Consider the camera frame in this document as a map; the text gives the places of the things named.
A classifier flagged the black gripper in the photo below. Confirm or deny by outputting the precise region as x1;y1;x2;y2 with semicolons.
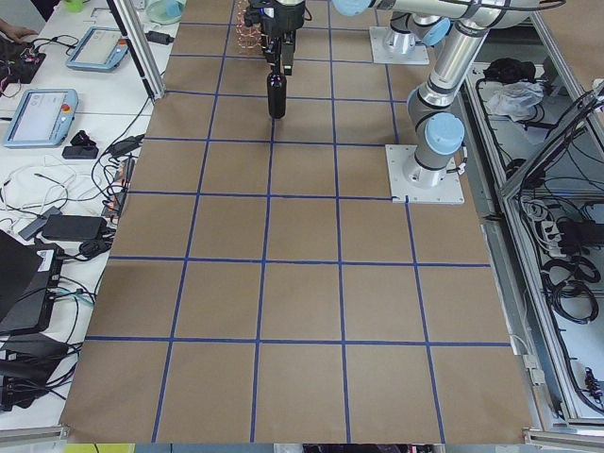
248;1;305;76

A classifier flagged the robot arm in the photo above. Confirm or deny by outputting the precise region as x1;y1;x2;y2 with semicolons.
383;11;451;55
243;1;541;189

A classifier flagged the person hand at desk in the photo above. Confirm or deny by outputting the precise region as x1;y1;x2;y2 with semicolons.
0;19;38;43

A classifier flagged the black power adapter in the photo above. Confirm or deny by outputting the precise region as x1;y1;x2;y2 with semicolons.
145;30;175;45

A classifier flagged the teach pendant upper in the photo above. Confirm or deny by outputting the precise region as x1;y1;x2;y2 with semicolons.
65;26;128;73

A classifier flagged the teach pendant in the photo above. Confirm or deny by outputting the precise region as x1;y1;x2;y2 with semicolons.
65;26;128;73
3;89;79;149

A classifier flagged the black small device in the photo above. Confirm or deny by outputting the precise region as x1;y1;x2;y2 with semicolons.
61;130;98;159

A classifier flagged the orange power strip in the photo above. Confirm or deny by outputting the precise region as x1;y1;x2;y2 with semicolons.
102;157;136;222

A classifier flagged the white crumpled cloth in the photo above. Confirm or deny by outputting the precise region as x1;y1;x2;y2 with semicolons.
485;81;544;121

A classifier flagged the teach pendant lower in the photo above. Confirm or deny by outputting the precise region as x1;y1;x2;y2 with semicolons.
3;89;79;149

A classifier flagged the black power brick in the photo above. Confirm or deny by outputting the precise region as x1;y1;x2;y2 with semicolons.
42;214;107;242

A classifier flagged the black laptop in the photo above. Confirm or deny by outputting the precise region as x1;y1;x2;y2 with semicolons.
1;232;63;336

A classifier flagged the copper wire wine basket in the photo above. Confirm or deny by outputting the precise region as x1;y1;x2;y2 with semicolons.
235;0;262;56

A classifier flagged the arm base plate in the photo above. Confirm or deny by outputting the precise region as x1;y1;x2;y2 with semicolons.
369;26;429;66
385;144;464;205

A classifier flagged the aluminium frame post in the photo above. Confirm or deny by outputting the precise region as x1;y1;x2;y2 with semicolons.
107;0;165;100

